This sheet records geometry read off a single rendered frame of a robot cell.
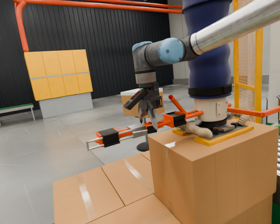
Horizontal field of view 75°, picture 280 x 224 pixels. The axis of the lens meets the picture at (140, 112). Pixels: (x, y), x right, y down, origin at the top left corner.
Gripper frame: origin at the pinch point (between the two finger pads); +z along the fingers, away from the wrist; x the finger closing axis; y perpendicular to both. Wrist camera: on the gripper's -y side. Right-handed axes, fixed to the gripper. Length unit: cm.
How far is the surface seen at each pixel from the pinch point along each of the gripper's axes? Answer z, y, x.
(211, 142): 11.5, 26.4, -13.1
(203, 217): 42.6, 13.6, -18.7
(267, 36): -109, 918, 467
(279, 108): -1, 57, -26
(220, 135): 10.5, 34.1, -11.4
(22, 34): -204, -82, 738
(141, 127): -1.1, -3.8, -1.7
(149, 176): 53, 17, 41
